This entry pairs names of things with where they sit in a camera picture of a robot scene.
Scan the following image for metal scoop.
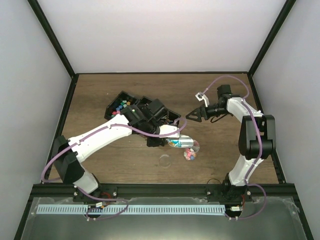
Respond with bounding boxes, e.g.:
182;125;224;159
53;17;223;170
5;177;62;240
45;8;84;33
167;134;194;149

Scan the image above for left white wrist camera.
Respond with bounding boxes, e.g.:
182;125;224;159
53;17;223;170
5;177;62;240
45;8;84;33
159;124;180;138

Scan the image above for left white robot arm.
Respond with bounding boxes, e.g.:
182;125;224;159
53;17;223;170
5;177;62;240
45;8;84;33
52;99;177;202

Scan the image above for black bin star candies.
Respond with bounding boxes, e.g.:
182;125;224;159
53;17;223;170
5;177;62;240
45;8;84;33
104;91;139;120

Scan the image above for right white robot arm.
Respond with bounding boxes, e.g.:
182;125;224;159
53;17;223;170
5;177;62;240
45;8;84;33
186;84;276;202

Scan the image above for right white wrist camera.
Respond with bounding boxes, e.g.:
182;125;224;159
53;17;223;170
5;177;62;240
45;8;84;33
195;92;210;108

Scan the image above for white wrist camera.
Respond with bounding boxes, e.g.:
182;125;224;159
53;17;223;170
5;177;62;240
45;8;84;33
159;124;180;138
195;92;210;108

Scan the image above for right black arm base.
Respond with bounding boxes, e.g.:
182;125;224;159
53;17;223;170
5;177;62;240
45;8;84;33
204;178;249;204

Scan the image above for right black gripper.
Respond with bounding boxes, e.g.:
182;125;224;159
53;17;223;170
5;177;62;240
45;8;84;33
186;103;230;123

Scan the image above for black bin round lollipops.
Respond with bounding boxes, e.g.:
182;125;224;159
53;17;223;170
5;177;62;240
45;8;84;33
146;110;181;147

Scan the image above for clear jar lid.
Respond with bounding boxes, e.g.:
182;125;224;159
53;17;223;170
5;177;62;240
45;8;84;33
158;154;173;168

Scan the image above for light blue slotted cable duct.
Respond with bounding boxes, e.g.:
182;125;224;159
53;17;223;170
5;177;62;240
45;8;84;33
36;204;226;216

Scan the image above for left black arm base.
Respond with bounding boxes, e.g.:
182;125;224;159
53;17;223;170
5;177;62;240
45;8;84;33
73;185;117;203

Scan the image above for black aluminium frame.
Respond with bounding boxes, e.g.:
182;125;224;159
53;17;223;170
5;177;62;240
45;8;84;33
14;0;314;240

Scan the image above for star candies in jar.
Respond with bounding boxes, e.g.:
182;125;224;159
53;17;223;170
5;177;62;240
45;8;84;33
183;148;197;161

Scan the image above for clear glass jar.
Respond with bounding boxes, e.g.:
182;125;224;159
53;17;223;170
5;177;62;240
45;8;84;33
183;140;200;161

